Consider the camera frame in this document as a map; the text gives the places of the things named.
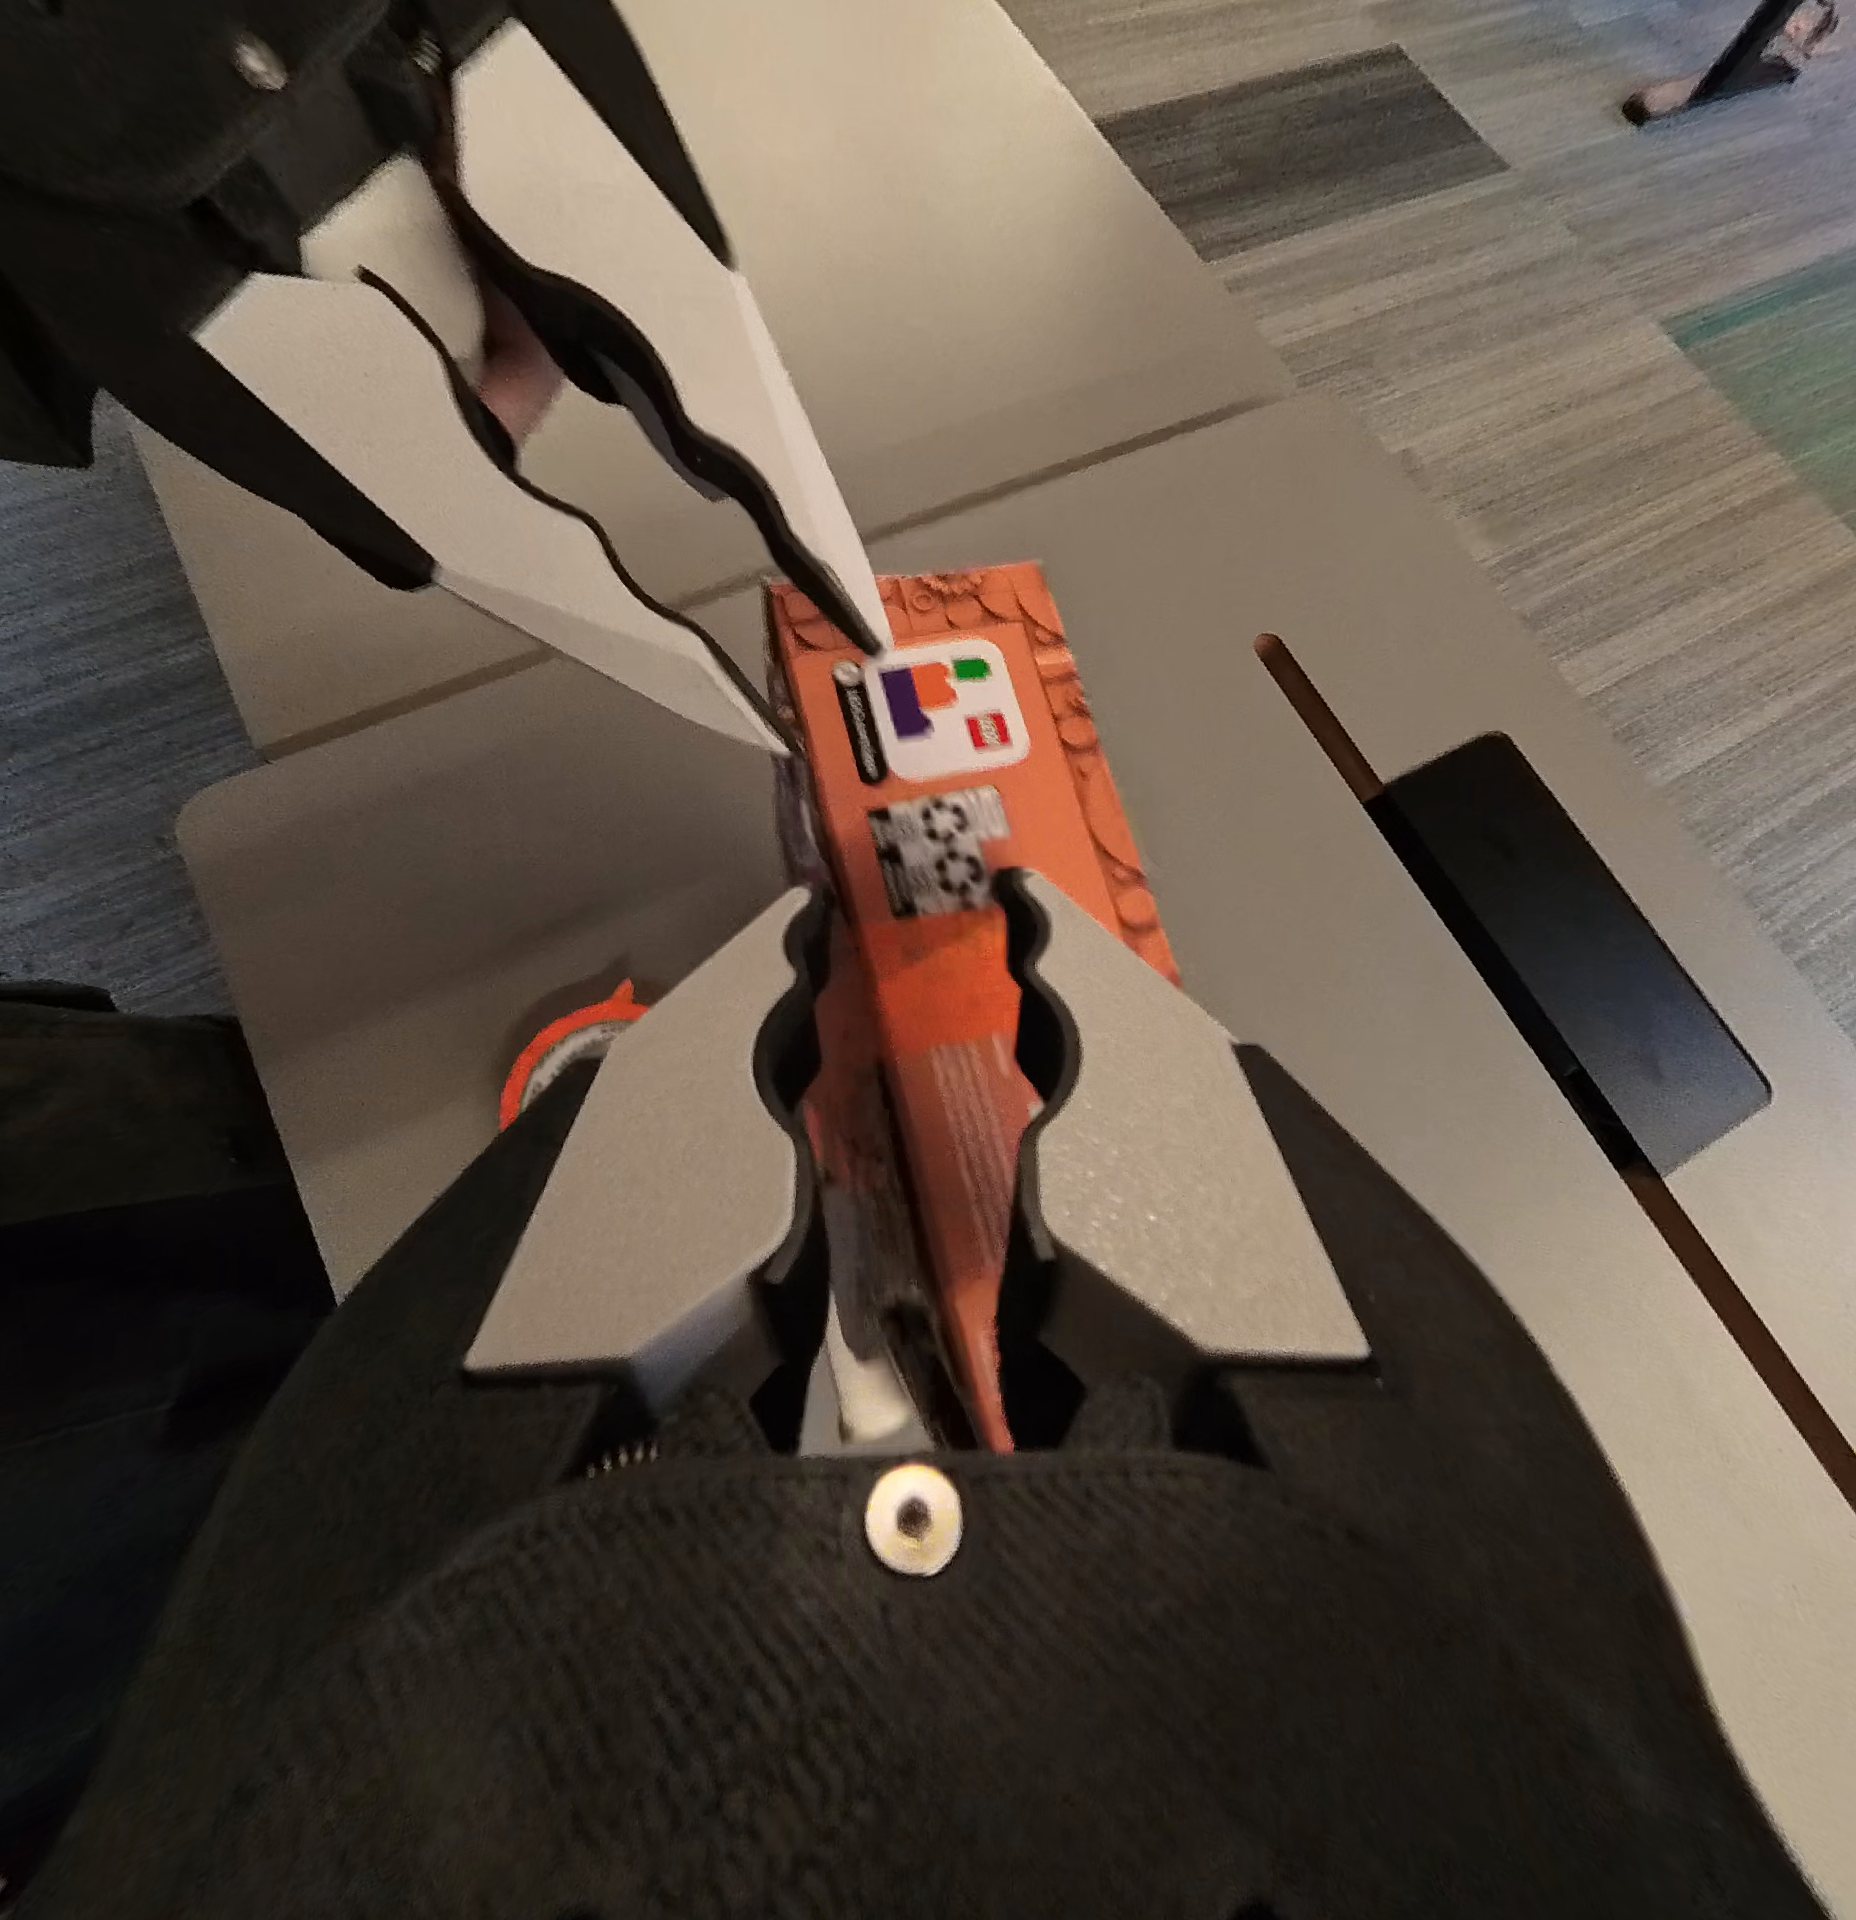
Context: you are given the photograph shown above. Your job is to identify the person's black jacket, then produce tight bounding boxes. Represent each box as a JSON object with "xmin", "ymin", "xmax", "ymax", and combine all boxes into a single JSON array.
[{"xmin": 0, "ymin": 979, "xmax": 340, "ymax": 1909}]

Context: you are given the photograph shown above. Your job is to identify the black orchid lego box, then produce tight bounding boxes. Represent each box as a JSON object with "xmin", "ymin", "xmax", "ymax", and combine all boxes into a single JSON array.
[{"xmin": 761, "ymin": 561, "xmax": 1181, "ymax": 1455}]

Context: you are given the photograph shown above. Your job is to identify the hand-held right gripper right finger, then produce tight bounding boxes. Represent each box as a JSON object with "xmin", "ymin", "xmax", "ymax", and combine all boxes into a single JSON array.
[{"xmin": 1000, "ymin": 866, "xmax": 1371, "ymax": 1401}]

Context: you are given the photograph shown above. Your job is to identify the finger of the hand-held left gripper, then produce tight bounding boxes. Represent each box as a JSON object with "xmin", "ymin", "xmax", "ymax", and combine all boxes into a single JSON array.
[
  {"xmin": 190, "ymin": 274, "xmax": 794, "ymax": 760},
  {"xmin": 453, "ymin": 19, "xmax": 887, "ymax": 655}
]

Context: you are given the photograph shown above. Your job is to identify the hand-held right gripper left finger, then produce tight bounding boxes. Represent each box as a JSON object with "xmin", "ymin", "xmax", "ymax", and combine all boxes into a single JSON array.
[{"xmin": 464, "ymin": 886, "xmax": 830, "ymax": 1445}]

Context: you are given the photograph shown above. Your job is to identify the orange masking tape roll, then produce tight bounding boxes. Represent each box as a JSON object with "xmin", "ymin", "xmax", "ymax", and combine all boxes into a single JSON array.
[{"xmin": 497, "ymin": 979, "xmax": 654, "ymax": 1136}]

